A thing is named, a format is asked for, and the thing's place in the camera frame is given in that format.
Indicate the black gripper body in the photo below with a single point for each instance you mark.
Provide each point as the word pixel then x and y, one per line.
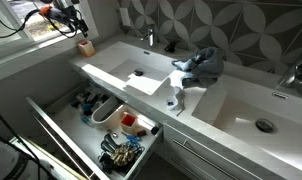
pixel 61 14

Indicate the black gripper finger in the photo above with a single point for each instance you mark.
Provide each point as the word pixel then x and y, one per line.
pixel 83 28
pixel 72 26

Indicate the small wooden box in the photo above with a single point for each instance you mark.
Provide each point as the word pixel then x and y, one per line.
pixel 86 48

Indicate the small black counter object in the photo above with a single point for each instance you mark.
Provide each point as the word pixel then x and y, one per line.
pixel 171 46

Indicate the orange box with red inside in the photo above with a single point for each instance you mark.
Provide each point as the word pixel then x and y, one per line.
pixel 128 122

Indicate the small black box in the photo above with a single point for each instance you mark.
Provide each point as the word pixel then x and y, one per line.
pixel 141 133

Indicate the white framed window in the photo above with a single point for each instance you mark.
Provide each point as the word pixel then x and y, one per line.
pixel 31 30

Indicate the white rectangular sink basin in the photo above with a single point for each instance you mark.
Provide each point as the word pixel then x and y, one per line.
pixel 124 61
pixel 281 140

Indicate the chrome sink faucet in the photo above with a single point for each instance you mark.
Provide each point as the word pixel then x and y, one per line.
pixel 299 76
pixel 150 36

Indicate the round black metal knob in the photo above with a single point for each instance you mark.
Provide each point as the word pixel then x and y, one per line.
pixel 138 72

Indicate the dark toiletry items pile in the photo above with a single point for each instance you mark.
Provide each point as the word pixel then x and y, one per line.
pixel 89 100

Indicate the white oval container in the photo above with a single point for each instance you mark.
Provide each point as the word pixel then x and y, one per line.
pixel 104 111

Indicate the small blue bottle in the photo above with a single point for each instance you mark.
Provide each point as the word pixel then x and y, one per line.
pixel 86 120

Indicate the open white vanity drawer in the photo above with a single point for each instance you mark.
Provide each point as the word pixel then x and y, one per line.
pixel 87 136

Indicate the small silver round item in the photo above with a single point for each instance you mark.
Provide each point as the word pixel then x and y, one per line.
pixel 113 134

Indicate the small blue item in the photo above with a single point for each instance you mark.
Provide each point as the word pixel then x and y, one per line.
pixel 170 103

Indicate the black hair clips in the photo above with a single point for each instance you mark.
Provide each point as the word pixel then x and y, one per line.
pixel 108 144

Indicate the small black round item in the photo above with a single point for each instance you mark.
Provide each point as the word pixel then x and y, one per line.
pixel 154 130

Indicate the blue crumpled towel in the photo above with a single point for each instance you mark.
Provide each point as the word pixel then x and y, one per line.
pixel 202 66

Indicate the camouflage hair scrunchie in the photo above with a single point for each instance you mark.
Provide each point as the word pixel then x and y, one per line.
pixel 122 155

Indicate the lower white vanity drawer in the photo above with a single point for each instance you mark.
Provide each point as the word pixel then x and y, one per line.
pixel 57 163

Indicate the closed white vanity drawer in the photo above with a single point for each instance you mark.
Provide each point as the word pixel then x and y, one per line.
pixel 191 156

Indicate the chrome sink drain plug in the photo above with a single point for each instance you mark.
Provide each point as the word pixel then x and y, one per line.
pixel 265 125

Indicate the white wall outlet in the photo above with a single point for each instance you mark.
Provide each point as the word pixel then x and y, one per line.
pixel 125 16

